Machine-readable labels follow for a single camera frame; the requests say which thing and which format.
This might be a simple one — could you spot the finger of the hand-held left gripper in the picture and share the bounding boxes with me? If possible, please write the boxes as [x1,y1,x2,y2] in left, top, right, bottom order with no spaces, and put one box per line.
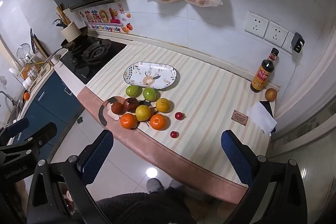
[16,122,58,151]
[0,117,29,139]

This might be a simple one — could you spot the white wall socket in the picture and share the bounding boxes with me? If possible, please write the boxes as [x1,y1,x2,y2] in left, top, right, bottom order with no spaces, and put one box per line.
[245,11,269,38]
[264,21,289,47]

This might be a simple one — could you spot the metal faucet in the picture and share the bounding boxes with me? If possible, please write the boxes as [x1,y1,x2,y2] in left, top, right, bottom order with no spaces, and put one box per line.
[0,91,15,107]

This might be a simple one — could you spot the beige utensil holder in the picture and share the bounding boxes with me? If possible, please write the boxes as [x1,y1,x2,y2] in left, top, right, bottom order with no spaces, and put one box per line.
[61,22,82,42]

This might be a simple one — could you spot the orange mandarin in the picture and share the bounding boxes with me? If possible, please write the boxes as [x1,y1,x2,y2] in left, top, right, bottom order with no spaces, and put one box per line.
[150,114,167,131]
[120,113,138,129]

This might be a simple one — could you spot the dish rack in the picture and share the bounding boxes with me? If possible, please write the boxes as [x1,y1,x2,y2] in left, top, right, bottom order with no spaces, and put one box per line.
[8,51,53,88]

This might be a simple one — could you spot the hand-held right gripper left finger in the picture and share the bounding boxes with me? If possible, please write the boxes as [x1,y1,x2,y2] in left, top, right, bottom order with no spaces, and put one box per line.
[26,130,114,224]

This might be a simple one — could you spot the bundle of chopsticks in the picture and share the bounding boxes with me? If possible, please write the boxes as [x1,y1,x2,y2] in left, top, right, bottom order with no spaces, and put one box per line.
[56,4,72,28]

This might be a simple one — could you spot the metal strainer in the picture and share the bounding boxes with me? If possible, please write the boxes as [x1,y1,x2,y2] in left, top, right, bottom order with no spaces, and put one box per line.
[17,43,30,59]

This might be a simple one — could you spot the yellow citrus fruit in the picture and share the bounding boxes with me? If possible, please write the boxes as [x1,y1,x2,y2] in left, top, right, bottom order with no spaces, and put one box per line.
[135,105,152,122]
[156,98,171,113]

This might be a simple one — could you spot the green apple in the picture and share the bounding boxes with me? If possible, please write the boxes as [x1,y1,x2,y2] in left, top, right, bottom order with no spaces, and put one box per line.
[142,88,157,101]
[125,85,139,97]

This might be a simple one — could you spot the person's dark fleece clothing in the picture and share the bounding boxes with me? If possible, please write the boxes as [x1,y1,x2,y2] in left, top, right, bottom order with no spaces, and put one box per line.
[96,186,197,224]

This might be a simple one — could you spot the metal wok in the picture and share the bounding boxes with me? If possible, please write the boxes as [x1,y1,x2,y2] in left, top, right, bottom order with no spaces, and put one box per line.
[43,27,90,64]

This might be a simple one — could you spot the dark sauce bottle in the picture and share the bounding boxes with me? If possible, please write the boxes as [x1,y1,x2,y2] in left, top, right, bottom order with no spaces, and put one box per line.
[250,48,279,93]

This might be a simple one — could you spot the white paper sheet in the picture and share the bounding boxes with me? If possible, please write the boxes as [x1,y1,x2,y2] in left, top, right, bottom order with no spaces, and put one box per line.
[247,103,278,134]

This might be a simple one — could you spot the black gas stove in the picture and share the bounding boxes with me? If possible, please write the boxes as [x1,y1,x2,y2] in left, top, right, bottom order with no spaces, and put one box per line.
[60,36,128,84]

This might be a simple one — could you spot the small brown tag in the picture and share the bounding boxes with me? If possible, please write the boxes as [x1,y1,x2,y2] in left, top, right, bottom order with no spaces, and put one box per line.
[231,110,248,125]

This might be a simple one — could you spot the colourful wall sticker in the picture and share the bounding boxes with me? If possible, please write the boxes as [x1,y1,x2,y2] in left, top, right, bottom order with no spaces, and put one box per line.
[79,4,133,34]

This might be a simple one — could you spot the floral oval plate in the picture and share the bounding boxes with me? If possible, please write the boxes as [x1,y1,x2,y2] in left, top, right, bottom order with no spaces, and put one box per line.
[124,62,181,90]

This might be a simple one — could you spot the blue base cabinet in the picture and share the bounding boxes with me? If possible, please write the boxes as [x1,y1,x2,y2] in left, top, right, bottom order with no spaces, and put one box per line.
[16,72,84,161]

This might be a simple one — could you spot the dark brown round fruit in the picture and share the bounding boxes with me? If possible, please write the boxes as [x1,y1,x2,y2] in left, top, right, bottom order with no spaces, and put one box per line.
[111,102,126,115]
[123,97,139,112]

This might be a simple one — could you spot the cat-shaped mat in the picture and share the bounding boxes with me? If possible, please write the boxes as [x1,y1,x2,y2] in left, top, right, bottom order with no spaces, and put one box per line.
[98,96,158,127]

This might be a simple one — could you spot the black plug charger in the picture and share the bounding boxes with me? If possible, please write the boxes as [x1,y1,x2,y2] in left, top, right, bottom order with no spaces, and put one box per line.
[291,32,305,53]

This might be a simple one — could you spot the golden brown kiwi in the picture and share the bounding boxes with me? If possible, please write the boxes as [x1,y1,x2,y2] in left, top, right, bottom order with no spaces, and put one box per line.
[265,88,277,102]

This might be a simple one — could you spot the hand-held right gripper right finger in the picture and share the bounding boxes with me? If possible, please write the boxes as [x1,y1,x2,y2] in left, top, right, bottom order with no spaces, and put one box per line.
[221,130,309,224]

